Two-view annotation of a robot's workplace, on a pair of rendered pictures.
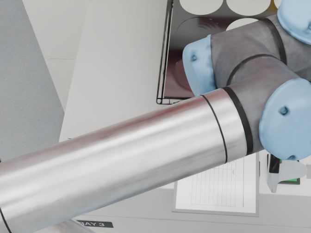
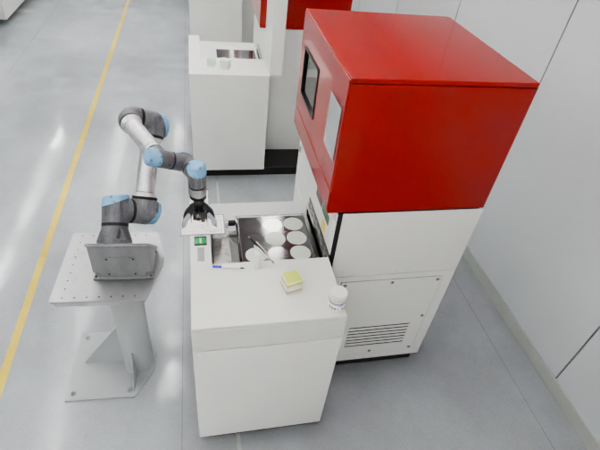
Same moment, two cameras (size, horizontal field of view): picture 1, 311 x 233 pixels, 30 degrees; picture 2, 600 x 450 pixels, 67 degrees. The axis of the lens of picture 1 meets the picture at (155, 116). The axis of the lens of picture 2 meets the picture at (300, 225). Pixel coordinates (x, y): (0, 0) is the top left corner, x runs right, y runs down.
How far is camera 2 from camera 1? 1.85 m
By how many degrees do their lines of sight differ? 43
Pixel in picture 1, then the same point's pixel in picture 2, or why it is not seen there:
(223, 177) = (195, 226)
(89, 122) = (230, 209)
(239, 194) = (188, 230)
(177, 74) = (249, 220)
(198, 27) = (275, 224)
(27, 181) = (132, 122)
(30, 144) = not seen: hidden behind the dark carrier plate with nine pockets
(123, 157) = (138, 132)
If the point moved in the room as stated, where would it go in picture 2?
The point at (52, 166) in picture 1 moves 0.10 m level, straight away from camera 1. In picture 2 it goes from (136, 124) to (157, 119)
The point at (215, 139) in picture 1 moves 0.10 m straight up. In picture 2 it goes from (145, 145) to (141, 122)
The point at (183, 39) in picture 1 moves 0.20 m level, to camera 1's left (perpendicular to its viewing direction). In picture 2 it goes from (268, 220) to (256, 197)
